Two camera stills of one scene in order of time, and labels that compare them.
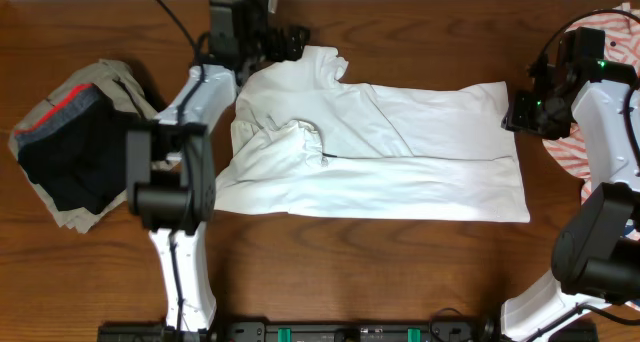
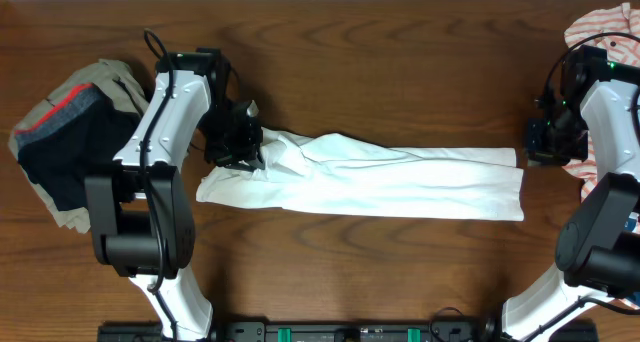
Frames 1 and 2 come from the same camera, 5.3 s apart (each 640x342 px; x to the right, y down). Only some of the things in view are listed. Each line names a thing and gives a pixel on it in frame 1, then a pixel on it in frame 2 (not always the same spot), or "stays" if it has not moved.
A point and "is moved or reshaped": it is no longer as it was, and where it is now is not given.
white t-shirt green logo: [303, 145] is moved or reshaped
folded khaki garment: [118, 81] stays
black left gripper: [291, 49] -> [244, 151]
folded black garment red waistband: [77, 152] stays
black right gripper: [516, 118] -> [538, 153]
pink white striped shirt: [621, 26] stays
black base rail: [328, 331] stays
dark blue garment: [628, 227] stays
